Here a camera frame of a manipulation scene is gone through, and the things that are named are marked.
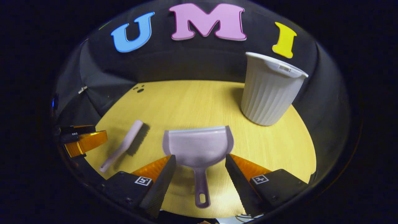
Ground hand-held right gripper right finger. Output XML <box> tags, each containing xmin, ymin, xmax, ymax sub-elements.
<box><xmin>225</xmin><ymin>153</ymin><xmax>309</xmax><ymax>217</ymax></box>

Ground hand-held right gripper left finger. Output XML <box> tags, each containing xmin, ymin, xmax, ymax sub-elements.
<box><xmin>99</xmin><ymin>155</ymin><xmax>177</xmax><ymax>218</ymax></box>

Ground small pink broom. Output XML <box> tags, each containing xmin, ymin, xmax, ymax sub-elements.
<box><xmin>99</xmin><ymin>120</ymin><xmax>150</xmax><ymax>173</ymax></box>

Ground pink dustpan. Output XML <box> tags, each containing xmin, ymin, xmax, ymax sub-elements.
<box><xmin>162</xmin><ymin>125</ymin><xmax>234</xmax><ymax>209</ymax></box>

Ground white ribbed garbage bin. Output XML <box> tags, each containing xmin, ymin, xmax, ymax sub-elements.
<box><xmin>240</xmin><ymin>52</ymin><xmax>309</xmax><ymax>126</ymax></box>

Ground wooden desktop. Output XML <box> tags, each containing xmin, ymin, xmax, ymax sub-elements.
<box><xmin>85</xmin><ymin>80</ymin><xmax>317</xmax><ymax>218</ymax></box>

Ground black backdrop cloth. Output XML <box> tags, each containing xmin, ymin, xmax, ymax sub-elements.
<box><xmin>51</xmin><ymin>0</ymin><xmax>350</xmax><ymax>187</ymax></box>

